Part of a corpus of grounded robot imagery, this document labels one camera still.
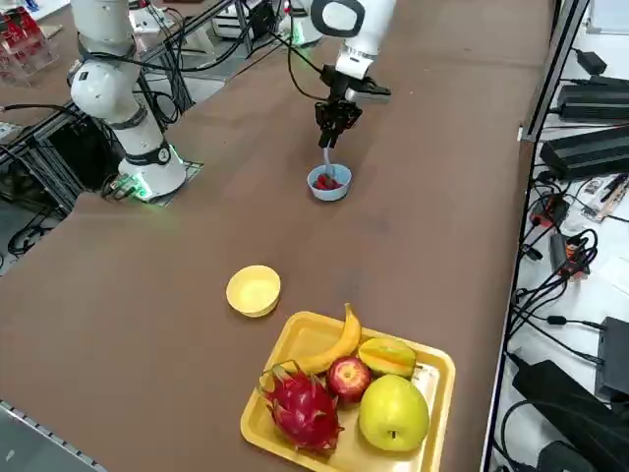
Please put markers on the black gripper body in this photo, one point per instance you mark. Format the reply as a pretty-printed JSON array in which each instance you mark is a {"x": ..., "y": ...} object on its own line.
[{"x": 334, "y": 86}]

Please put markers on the light blue spoon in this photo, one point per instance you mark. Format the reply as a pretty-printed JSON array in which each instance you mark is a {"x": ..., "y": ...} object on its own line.
[{"x": 327, "y": 159}]

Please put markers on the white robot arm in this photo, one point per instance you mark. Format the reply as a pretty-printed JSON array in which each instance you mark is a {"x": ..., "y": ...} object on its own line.
[
  {"x": 307, "y": 29},
  {"x": 147, "y": 147}
]

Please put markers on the light blue bowl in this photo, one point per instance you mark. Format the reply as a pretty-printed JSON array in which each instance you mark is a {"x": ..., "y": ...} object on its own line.
[{"x": 329, "y": 195}]

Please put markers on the yellow bowl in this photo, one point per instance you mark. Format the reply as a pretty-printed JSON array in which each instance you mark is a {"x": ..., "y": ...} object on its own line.
[{"x": 253, "y": 292}]

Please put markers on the white box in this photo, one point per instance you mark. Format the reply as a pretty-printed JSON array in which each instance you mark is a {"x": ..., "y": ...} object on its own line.
[{"x": 231, "y": 24}]

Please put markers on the yellow plastic tray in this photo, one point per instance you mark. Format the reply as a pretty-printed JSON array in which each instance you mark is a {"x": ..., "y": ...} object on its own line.
[{"x": 300, "y": 334}]

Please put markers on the orange and black plug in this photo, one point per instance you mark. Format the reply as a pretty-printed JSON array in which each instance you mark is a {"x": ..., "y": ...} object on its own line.
[
  {"x": 550, "y": 211},
  {"x": 570, "y": 258}
]

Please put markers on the yellow banana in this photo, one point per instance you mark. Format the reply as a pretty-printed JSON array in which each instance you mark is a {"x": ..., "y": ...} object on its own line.
[{"x": 339, "y": 346}]

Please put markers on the long black power adapter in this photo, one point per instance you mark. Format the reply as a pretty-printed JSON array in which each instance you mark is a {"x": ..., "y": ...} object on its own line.
[
  {"x": 594, "y": 103},
  {"x": 585, "y": 152}
]

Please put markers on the yellow star fruit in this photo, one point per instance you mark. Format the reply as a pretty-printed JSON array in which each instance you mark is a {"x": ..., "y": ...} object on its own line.
[{"x": 385, "y": 356}]

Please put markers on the small black power adapter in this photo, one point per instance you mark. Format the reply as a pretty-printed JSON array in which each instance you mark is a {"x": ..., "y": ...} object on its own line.
[{"x": 592, "y": 61}]

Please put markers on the red apple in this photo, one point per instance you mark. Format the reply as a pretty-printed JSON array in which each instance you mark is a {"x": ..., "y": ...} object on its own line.
[{"x": 349, "y": 378}]

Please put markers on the circuit board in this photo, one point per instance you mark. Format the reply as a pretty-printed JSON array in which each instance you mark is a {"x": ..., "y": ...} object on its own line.
[{"x": 604, "y": 196}]

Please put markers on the pink dragon fruit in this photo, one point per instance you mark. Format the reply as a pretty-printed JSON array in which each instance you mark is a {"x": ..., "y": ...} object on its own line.
[{"x": 302, "y": 408}]

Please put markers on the small black inline adapter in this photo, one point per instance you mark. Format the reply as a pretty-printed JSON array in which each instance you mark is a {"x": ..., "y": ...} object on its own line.
[{"x": 556, "y": 320}]

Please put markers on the large yellow-green apple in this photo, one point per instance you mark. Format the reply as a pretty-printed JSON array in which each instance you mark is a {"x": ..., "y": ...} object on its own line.
[{"x": 393, "y": 413}]

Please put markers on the clear box with red items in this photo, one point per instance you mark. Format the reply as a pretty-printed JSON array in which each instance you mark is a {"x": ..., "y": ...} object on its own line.
[{"x": 24, "y": 49}]

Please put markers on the black box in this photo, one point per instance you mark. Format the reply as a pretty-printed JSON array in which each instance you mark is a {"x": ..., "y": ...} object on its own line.
[{"x": 614, "y": 359}]

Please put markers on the black round device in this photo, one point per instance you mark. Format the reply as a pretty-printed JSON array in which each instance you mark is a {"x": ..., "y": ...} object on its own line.
[{"x": 560, "y": 457}]

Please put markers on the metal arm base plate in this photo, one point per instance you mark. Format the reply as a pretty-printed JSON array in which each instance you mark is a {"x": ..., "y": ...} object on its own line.
[{"x": 191, "y": 169}]

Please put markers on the silver table edge bracket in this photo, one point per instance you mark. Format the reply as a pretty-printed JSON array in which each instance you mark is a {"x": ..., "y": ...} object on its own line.
[{"x": 528, "y": 135}]

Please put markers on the aluminium camera pole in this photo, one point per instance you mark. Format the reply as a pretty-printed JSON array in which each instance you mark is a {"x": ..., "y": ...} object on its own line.
[{"x": 551, "y": 74}]

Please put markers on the black metal frame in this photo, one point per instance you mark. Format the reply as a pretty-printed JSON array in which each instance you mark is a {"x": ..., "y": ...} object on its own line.
[{"x": 83, "y": 142}]

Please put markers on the grey aluminium rail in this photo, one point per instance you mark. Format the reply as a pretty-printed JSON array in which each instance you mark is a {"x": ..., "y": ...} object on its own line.
[{"x": 29, "y": 437}]

